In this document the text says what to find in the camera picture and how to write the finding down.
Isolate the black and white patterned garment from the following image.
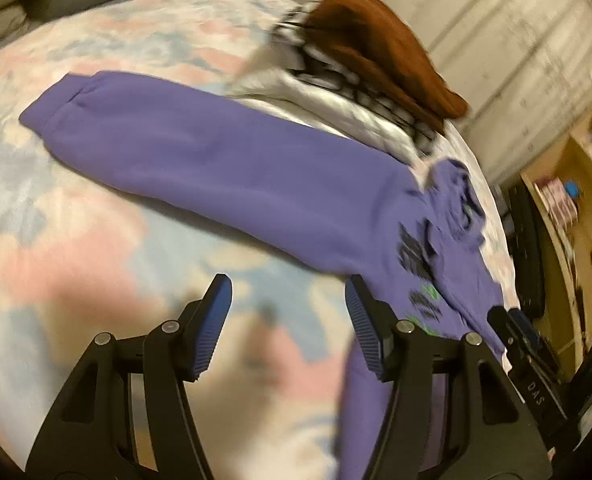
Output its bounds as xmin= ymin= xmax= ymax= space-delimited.
xmin=271 ymin=5 xmax=448 ymax=157

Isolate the purple printed hoodie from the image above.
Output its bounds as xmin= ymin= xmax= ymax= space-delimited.
xmin=20 ymin=71 xmax=522 ymax=480

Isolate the wooden shelf unit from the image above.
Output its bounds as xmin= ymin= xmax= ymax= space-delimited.
xmin=521 ymin=95 xmax=592 ymax=378

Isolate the brown garment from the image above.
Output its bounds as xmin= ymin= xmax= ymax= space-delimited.
xmin=303 ymin=0 xmax=471 ymax=122

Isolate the black chair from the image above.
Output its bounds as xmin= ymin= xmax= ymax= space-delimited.
xmin=505 ymin=185 xmax=548 ymax=319

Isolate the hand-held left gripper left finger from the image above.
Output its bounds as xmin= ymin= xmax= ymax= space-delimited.
xmin=24 ymin=274 xmax=234 ymax=480

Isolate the pastel patterned blanket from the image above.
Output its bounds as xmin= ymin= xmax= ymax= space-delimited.
xmin=0 ymin=0 xmax=527 ymax=480

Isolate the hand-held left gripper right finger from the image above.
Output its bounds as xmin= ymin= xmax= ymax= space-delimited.
xmin=345 ymin=275 xmax=552 ymax=480

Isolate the silver white garment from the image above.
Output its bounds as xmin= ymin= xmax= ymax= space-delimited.
xmin=226 ymin=45 xmax=429 ymax=163

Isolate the pink box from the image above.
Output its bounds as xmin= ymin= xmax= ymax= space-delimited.
xmin=535 ymin=178 xmax=578 ymax=227

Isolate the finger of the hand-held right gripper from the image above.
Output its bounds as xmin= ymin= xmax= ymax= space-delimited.
xmin=507 ymin=309 xmax=562 ymax=386
xmin=487 ymin=305 xmax=569 ymax=423

